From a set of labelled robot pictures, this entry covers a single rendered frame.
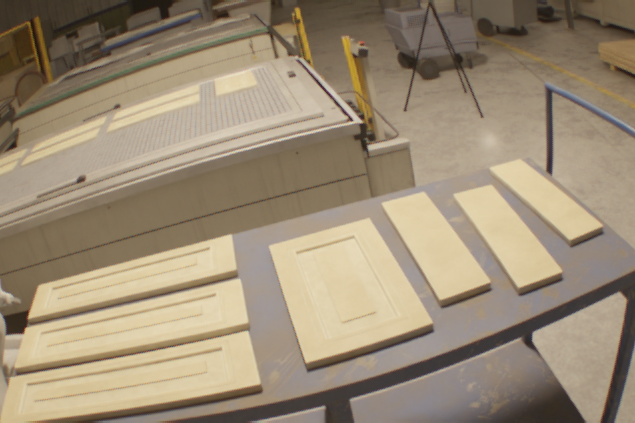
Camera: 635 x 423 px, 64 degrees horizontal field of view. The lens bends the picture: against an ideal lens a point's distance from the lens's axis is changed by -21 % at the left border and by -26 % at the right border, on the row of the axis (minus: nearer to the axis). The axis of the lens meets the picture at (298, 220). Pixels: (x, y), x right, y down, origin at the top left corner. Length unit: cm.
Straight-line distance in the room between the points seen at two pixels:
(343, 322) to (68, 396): 64
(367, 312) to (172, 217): 199
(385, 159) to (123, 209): 134
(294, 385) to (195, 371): 21
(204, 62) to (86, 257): 416
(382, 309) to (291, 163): 187
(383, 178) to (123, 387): 225
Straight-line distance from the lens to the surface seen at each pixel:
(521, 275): 134
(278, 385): 120
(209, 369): 126
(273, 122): 314
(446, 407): 210
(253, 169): 309
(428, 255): 145
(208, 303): 147
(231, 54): 708
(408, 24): 660
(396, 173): 326
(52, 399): 136
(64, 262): 338
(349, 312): 131
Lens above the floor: 182
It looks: 26 degrees down
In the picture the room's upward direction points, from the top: 13 degrees counter-clockwise
